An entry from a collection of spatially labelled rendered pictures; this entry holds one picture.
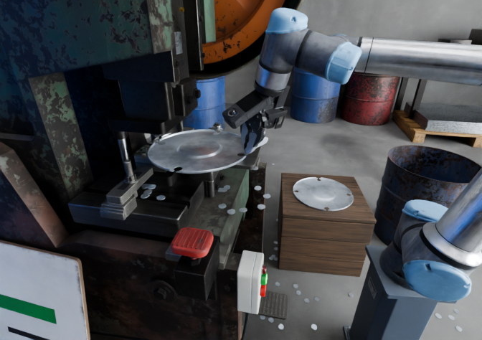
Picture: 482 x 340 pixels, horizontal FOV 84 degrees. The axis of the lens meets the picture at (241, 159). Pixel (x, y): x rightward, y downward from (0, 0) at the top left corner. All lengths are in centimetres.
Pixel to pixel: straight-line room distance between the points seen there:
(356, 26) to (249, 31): 308
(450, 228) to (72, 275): 87
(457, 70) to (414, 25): 348
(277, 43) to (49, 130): 56
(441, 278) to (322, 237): 69
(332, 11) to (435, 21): 118
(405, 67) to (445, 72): 7
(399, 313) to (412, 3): 363
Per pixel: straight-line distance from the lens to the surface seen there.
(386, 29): 410
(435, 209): 88
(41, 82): 77
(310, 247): 137
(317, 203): 134
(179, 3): 79
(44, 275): 93
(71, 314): 95
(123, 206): 68
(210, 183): 78
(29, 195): 85
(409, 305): 99
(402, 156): 184
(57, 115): 80
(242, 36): 103
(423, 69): 70
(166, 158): 76
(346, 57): 57
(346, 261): 146
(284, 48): 58
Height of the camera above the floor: 111
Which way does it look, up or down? 27 degrees down
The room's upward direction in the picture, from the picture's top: straight up
